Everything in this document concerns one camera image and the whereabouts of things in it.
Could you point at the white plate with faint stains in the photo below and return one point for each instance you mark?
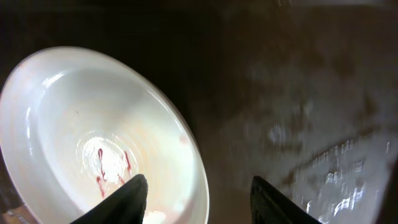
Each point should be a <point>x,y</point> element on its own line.
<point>77,124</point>

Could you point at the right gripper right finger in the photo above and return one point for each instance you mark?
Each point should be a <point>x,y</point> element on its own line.
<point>269,206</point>

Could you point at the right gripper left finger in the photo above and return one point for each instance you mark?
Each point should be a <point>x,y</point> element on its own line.
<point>126,205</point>

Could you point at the large brown serving tray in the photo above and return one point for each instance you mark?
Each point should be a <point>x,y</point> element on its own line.
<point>301,93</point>

